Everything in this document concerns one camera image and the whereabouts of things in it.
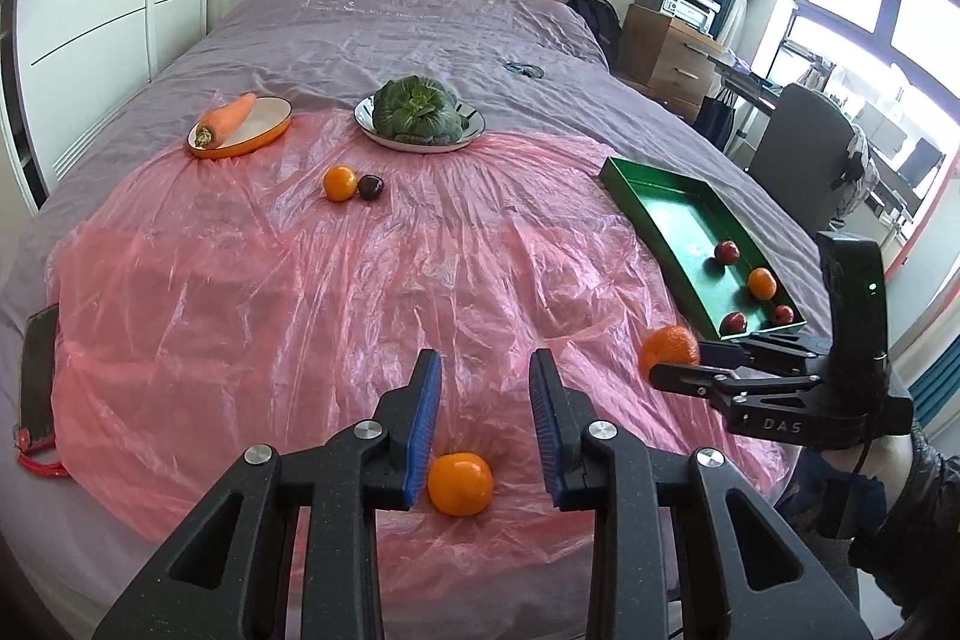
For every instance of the white printer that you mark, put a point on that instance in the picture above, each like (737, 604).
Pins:
(694, 3)

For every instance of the glass desk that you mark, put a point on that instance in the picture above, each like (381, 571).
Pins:
(742, 78)

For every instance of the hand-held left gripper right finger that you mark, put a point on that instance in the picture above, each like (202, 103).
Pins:
(544, 430)

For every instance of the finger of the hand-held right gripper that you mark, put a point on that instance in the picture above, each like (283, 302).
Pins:
(772, 351)
(690, 377)

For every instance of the green leafy vegetable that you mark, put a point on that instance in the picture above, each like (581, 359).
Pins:
(416, 108)

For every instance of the orange mandarin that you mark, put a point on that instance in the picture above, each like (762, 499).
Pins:
(762, 284)
(460, 484)
(667, 346)
(340, 183)

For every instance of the small red apple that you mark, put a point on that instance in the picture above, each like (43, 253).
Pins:
(726, 251)
(733, 323)
(783, 314)

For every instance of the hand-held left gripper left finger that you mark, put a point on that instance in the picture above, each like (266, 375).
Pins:
(424, 430)

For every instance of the white round plate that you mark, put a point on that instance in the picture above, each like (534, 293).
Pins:
(471, 123)

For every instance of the dark hanging bag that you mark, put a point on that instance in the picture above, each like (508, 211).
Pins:
(716, 123)

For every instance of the grey office chair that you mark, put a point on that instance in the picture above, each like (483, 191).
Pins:
(802, 153)

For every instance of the green metal tray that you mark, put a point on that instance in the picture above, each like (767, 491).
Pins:
(667, 212)

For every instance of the wooden nightstand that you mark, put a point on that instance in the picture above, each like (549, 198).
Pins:
(660, 55)

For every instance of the black backpack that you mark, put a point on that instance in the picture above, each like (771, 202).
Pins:
(596, 25)

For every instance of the dark purple plum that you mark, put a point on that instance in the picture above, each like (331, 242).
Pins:
(370, 187)

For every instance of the dark smartphone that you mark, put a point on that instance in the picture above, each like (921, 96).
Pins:
(37, 377)

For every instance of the pink plastic sheet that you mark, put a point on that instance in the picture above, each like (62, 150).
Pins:
(300, 310)

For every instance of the orange-rimmed oval plate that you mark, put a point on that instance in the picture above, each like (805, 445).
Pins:
(266, 126)

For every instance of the carrot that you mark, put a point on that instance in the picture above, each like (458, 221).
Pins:
(229, 119)

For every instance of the person's right forearm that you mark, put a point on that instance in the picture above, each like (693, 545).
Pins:
(915, 520)

